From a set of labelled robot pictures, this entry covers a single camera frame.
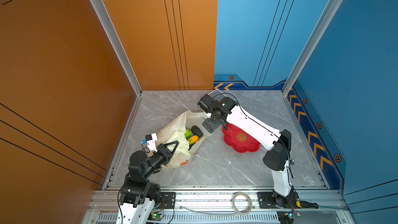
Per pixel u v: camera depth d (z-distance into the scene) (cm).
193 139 89
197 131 93
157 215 70
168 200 73
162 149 62
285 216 71
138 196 51
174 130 72
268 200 73
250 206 72
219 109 55
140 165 51
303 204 71
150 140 65
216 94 108
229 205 74
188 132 91
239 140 93
